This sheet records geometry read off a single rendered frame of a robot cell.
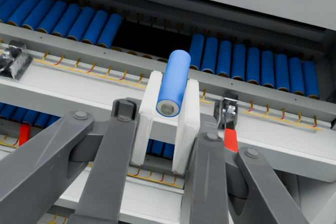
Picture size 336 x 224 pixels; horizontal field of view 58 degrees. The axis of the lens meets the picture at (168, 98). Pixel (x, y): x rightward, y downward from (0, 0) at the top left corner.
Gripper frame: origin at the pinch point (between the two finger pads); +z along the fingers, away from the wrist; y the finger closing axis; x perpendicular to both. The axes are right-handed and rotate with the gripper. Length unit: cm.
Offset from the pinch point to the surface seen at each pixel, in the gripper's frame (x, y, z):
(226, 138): -6.4, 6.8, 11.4
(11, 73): -6.8, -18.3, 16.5
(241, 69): -1.7, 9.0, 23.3
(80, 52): -3.5, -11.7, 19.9
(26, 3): -0.3, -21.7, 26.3
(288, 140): -7.6, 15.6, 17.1
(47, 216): -42, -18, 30
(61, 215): -40, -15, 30
